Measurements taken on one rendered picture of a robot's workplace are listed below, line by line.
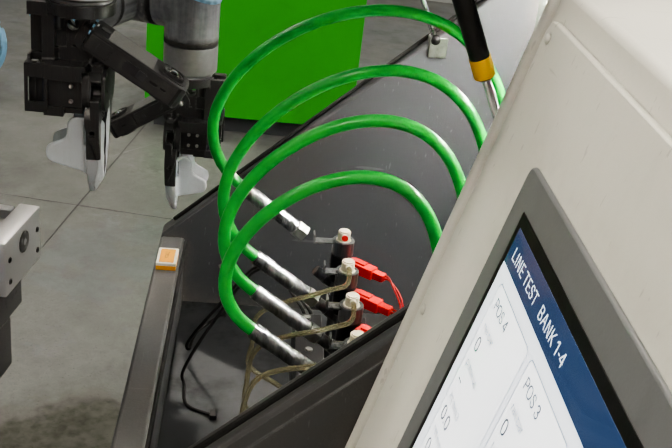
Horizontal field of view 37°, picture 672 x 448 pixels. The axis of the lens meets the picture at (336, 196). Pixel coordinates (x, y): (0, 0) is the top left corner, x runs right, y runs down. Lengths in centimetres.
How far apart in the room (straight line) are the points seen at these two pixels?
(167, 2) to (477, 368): 81
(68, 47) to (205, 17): 34
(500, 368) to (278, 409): 36
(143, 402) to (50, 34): 46
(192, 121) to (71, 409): 153
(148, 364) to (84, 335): 180
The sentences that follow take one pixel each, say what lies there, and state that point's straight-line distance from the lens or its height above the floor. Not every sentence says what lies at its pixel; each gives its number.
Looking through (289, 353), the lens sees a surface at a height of 111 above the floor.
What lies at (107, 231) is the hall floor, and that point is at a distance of 371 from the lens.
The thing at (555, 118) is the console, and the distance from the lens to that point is 72.
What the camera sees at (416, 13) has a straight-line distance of 118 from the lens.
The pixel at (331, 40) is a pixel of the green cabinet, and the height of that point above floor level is 49.
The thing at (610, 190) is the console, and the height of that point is 148.
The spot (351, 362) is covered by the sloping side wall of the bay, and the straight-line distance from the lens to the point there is 96.
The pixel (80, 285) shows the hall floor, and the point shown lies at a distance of 337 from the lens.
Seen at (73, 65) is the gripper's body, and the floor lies 137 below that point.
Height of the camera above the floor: 170
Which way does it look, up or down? 24 degrees down
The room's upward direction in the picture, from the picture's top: 7 degrees clockwise
